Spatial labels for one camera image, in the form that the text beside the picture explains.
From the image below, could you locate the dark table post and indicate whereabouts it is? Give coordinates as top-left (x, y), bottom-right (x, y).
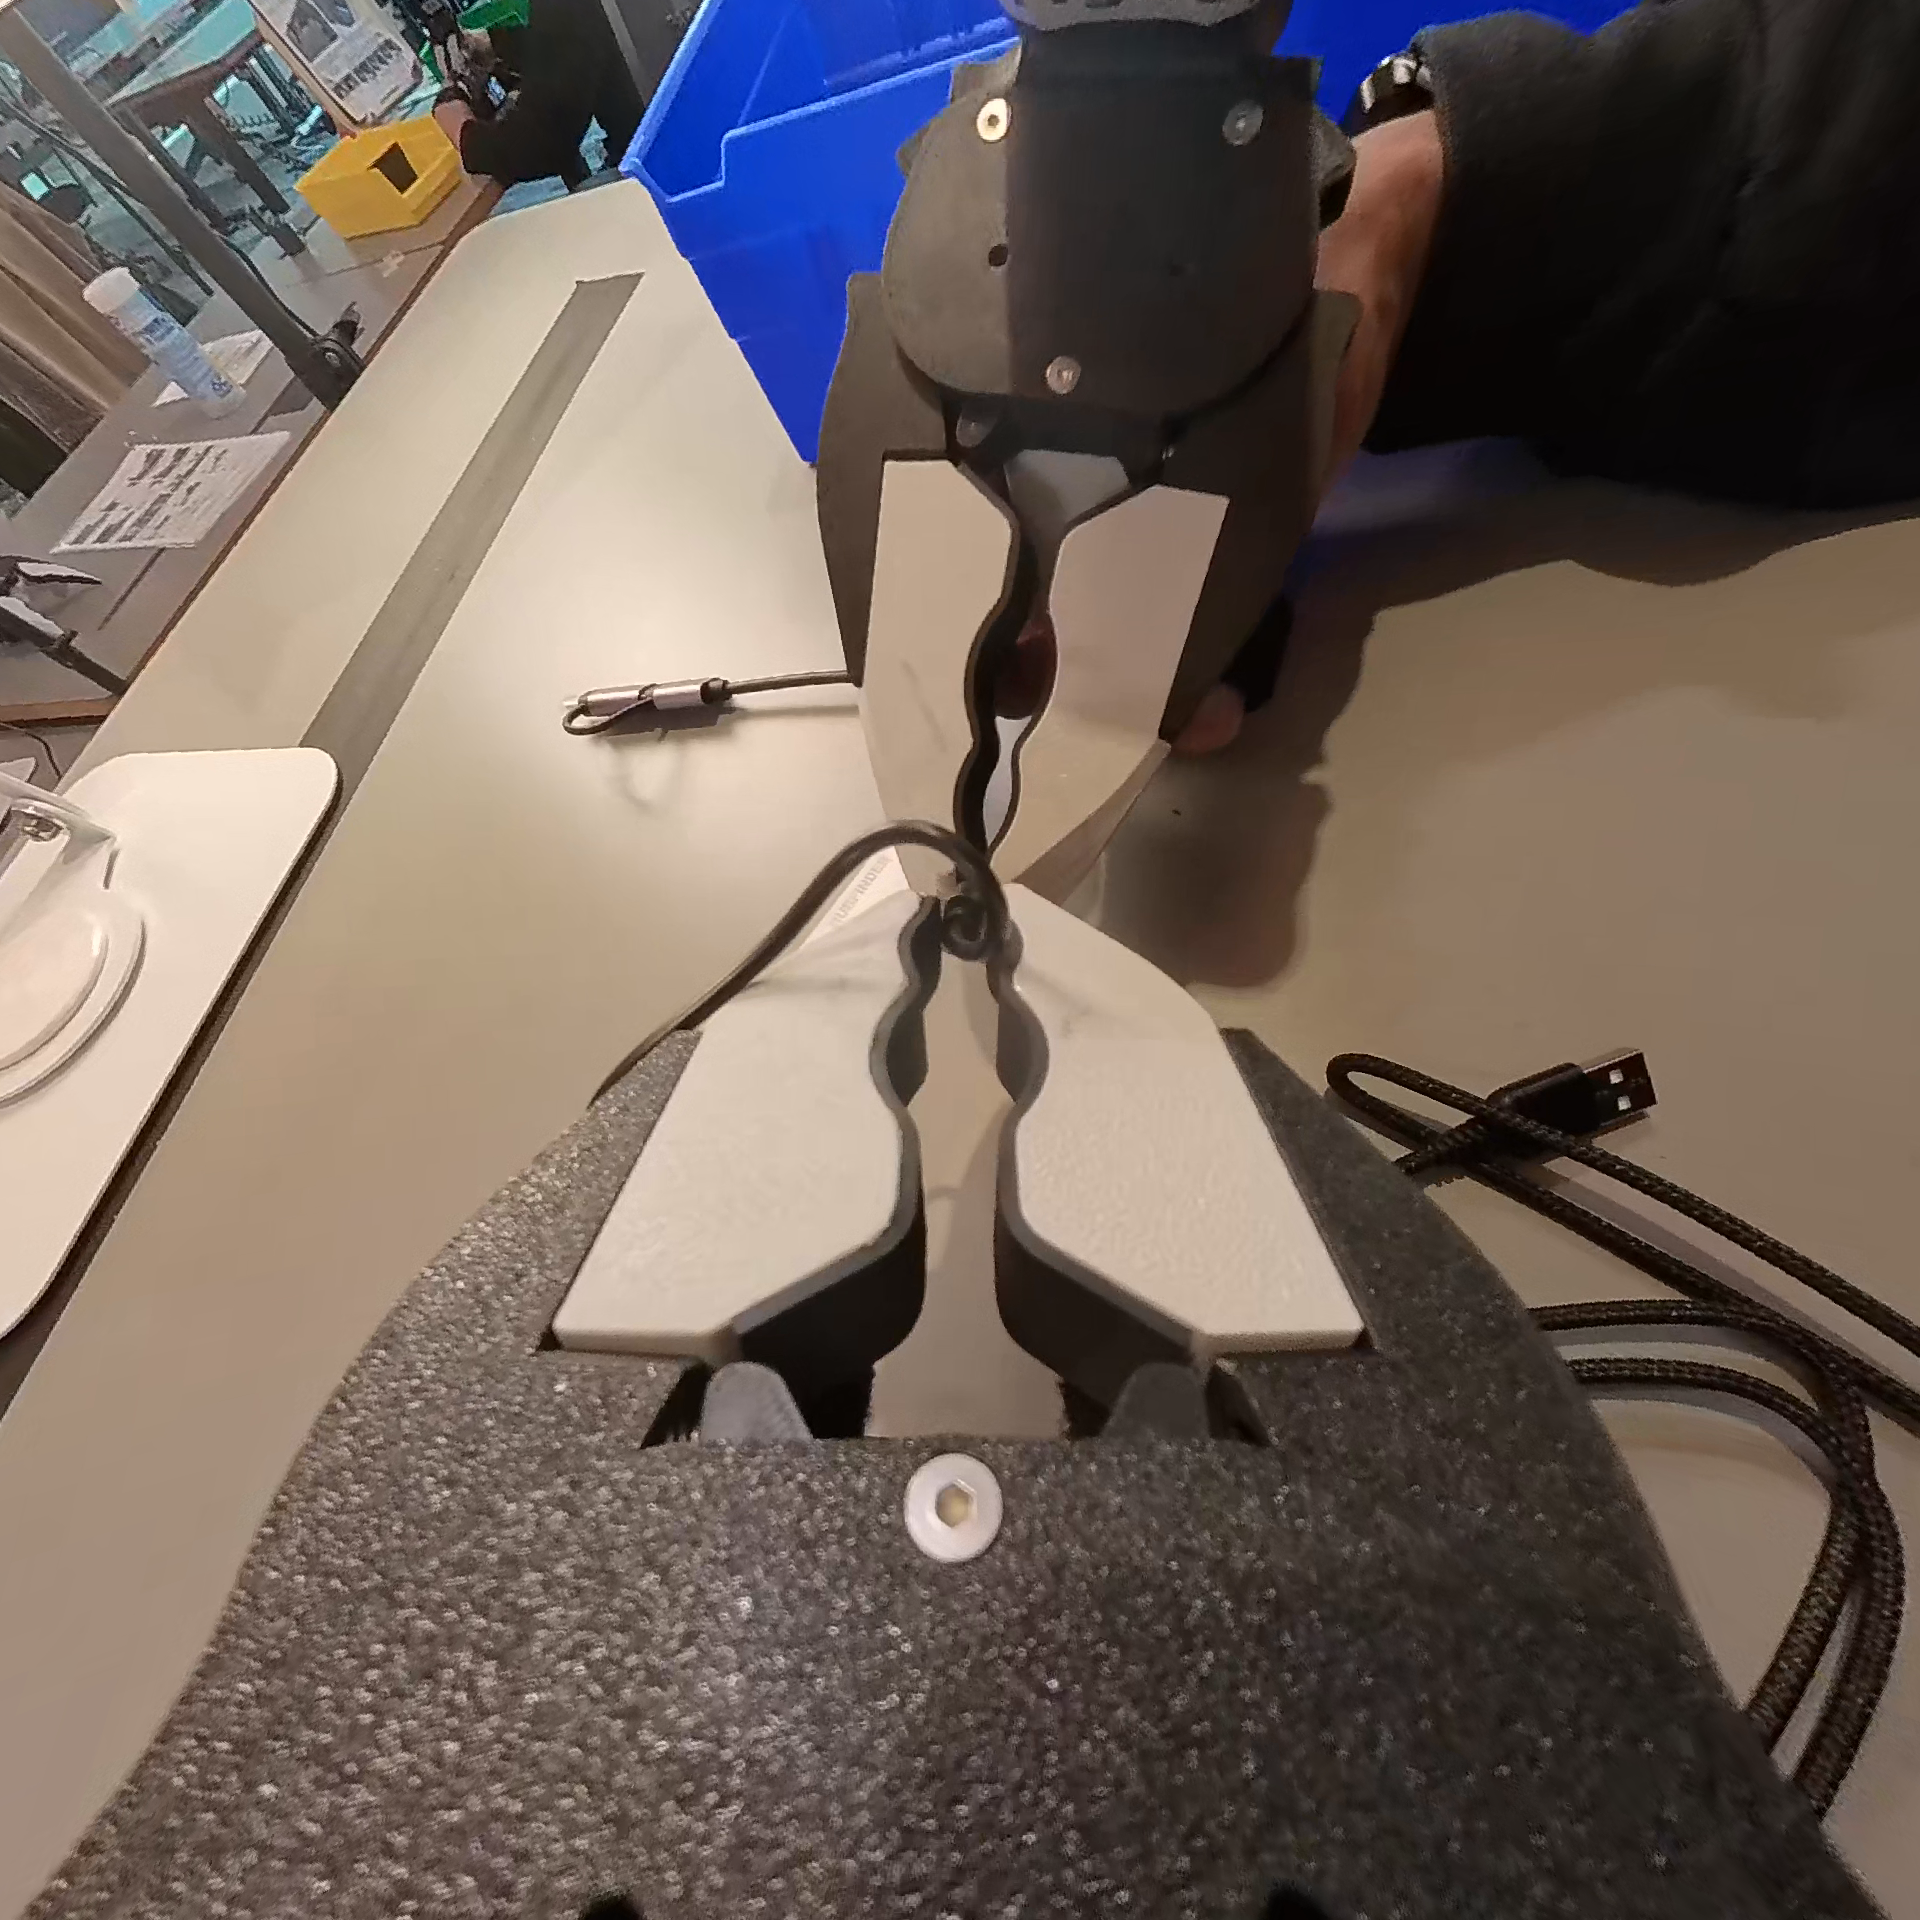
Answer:
top-left (0, 0), bottom-right (368, 407)

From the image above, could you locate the yellow plastic bin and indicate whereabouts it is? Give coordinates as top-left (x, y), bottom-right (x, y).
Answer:
top-left (295, 113), bottom-right (472, 242)

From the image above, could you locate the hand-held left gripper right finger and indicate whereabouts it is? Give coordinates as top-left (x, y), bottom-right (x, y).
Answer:
top-left (988, 883), bottom-right (1370, 1409)

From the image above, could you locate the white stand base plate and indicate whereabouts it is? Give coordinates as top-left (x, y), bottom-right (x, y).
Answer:
top-left (0, 747), bottom-right (339, 1338)

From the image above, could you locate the black braided usb-c cable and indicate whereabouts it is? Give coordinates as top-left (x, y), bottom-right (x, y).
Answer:
top-left (1329, 1044), bottom-right (1892, 1801)

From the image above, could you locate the printed paper sheet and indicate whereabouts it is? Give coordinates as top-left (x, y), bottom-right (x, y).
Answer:
top-left (54, 433), bottom-right (291, 553)

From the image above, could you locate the white plastic bottle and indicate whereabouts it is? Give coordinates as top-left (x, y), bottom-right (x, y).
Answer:
top-left (82, 270), bottom-right (243, 418)

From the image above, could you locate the blue plastic bin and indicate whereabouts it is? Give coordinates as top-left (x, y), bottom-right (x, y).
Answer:
top-left (622, 0), bottom-right (1652, 454)

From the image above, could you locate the thin black cable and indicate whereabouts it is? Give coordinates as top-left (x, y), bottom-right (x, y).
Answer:
top-left (592, 823), bottom-right (1011, 1098)

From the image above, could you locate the printed poster sheet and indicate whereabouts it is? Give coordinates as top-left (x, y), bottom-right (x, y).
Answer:
top-left (247, 0), bottom-right (423, 121)

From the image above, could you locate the person's right forearm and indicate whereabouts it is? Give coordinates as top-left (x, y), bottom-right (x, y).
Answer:
top-left (1358, 0), bottom-right (1920, 513)

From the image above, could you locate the person's right hand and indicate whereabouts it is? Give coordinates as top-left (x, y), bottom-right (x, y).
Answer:
top-left (1170, 116), bottom-right (1451, 759)

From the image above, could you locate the grey usb connector with cable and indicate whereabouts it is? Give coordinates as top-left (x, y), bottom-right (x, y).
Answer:
top-left (563, 671), bottom-right (859, 740)

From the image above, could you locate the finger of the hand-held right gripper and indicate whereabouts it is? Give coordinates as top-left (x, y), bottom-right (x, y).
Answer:
top-left (871, 456), bottom-right (1033, 840)
top-left (984, 486), bottom-right (1239, 889)

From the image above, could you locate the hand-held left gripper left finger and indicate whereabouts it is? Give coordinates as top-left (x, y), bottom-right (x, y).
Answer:
top-left (550, 892), bottom-right (928, 1415)

